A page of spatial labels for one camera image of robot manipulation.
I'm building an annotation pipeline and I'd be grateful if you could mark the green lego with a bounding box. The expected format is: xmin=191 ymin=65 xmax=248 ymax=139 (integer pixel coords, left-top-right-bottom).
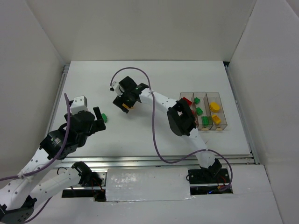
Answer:
xmin=101 ymin=113 xmax=108 ymax=123
xmin=201 ymin=116 xmax=211 ymax=127

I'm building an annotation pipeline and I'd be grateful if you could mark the small red lego piece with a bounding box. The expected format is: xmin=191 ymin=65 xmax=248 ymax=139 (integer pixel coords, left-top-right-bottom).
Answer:
xmin=182 ymin=97 xmax=192 ymax=106

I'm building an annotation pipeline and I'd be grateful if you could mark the small green lego brick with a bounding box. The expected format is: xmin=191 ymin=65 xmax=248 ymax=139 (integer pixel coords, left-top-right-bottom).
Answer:
xmin=194 ymin=97 xmax=200 ymax=104

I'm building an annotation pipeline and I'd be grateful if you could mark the green 2x2 lego brick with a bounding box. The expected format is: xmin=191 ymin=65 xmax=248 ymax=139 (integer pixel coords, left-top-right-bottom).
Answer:
xmin=196 ymin=107 xmax=203 ymax=115

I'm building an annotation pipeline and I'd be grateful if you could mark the yellow oval lego piece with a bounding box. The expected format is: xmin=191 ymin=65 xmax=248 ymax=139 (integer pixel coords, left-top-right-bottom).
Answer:
xmin=209 ymin=101 xmax=221 ymax=113

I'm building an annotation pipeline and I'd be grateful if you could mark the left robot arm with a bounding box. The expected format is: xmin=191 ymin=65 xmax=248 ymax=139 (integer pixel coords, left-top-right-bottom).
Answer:
xmin=0 ymin=107 xmax=106 ymax=224

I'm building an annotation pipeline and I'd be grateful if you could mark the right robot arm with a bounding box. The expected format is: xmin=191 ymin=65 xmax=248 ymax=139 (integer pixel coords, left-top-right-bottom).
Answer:
xmin=110 ymin=76 xmax=222 ymax=178

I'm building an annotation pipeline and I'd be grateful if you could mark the white foil cover plate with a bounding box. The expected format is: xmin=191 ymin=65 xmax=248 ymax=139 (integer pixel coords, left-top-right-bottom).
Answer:
xmin=106 ymin=168 xmax=191 ymax=202

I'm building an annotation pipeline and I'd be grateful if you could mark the middle clear container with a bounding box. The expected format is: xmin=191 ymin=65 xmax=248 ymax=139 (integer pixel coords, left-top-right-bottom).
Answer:
xmin=193 ymin=92 xmax=212 ymax=131

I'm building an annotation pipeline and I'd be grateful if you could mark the right clear container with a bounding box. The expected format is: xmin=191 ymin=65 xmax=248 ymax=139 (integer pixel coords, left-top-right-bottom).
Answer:
xmin=207 ymin=92 xmax=228 ymax=131

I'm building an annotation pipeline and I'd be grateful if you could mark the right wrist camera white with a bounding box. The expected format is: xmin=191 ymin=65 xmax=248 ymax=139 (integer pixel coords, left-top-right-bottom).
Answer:
xmin=110 ymin=81 xmax=125 ymax=97

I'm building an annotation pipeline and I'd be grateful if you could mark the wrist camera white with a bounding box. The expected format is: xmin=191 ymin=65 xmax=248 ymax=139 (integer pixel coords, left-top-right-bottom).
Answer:
xmin=110 ymin=81 xmax=125 ymax=97
xmin=70 ymin=95 xmax=89 ymax=115

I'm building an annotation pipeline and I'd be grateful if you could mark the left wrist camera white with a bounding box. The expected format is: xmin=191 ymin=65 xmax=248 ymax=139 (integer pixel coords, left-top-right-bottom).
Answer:
xmin=70 ymin=95 xmax=89 ymax=115

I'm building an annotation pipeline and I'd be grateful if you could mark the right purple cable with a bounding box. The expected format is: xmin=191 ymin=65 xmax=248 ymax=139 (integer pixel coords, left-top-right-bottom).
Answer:
xmin=109 ymin=67 xmax=234 ymax=192

